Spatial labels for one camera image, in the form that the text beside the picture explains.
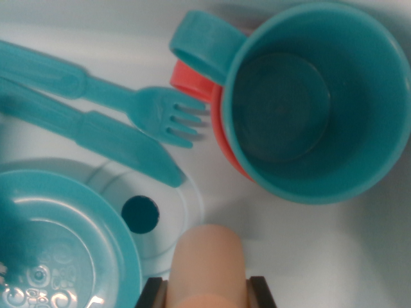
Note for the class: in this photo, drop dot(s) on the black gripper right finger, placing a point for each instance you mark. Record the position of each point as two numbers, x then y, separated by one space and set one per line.
260 293

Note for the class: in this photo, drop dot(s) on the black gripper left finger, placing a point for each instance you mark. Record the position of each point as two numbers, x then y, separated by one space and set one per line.
152 295

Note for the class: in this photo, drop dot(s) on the cream detergent bottle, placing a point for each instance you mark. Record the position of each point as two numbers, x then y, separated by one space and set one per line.
208 263

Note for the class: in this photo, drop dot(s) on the light blue toy sink unit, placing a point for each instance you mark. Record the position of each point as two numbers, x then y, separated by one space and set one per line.
321 250

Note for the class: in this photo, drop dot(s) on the teal plastic plate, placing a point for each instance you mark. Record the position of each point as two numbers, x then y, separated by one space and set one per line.
106 224

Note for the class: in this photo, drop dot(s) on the teal plastic knife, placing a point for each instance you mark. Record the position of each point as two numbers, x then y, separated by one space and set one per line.
112 134

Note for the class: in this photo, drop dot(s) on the teal plastic mug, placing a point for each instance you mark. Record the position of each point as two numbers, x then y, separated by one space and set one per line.
369 154

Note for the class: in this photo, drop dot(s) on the teal plastic fork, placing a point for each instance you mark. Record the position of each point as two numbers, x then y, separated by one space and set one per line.
106 93

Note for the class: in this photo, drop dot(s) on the orange plastic mug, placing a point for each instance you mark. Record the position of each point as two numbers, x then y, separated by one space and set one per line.
189 80

